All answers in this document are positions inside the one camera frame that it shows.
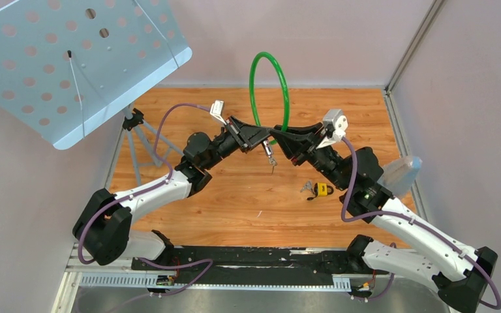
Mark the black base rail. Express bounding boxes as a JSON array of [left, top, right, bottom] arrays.
[[80, 245, 389, 291]]

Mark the grey tripod stand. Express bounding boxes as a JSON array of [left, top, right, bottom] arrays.
[[122, 103, 165, 186]]

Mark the green cable lock loop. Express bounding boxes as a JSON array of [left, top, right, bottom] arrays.
[[249, 51, 291, 176]]

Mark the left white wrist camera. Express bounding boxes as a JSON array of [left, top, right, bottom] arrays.
[[209, 100, 226, 127]]

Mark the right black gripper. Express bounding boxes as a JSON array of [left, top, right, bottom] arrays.
[[270, 123, 350, 191]]

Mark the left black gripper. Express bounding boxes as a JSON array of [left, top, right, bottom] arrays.
[[204, 115, 271, 171]]

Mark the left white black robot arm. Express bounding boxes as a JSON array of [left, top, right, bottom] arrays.
[[72, 116, 282, 265]]

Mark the perforated light blue metal plate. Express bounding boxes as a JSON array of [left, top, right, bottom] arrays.
[[0, 1, 192, 150]]

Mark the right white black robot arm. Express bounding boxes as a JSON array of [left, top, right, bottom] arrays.
[[270, 123, 501, 312]]

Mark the clear blue plastic bag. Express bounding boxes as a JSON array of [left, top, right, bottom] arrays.
[[378, 156, 422, 198]]

